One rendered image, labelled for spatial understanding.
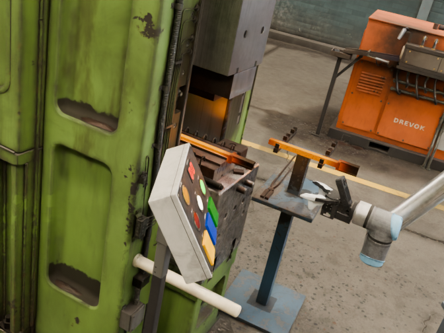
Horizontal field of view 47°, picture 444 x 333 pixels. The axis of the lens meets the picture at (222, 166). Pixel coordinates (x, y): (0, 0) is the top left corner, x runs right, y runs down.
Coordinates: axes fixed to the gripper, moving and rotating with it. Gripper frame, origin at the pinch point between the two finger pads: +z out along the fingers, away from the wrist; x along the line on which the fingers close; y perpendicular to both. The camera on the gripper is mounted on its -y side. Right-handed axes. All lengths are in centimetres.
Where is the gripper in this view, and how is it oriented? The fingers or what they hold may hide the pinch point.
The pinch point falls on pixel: (306, 186)
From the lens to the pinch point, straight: 198.0
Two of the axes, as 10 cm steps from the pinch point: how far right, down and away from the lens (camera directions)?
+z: -8.7, -3.5, 3.4
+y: -1.9, 8.8, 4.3
